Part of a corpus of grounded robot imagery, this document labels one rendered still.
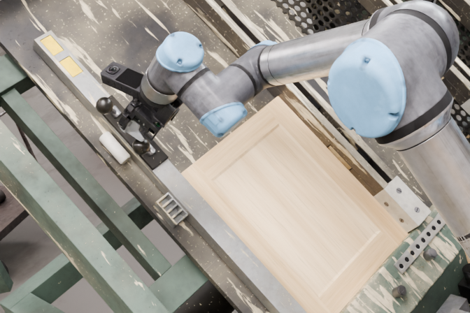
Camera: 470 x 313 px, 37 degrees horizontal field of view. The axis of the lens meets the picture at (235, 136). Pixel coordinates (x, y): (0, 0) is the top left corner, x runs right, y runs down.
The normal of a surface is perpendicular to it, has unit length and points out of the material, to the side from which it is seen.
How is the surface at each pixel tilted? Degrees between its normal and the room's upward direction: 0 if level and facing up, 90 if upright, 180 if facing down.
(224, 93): 61
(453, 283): 90
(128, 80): 28
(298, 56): 66
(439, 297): 90
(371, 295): 54
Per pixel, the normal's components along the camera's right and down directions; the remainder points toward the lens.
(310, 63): -0.68, 0.47
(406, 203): 0.33, -0.43
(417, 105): 0.04, 0.13
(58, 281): 0.66, 0.08
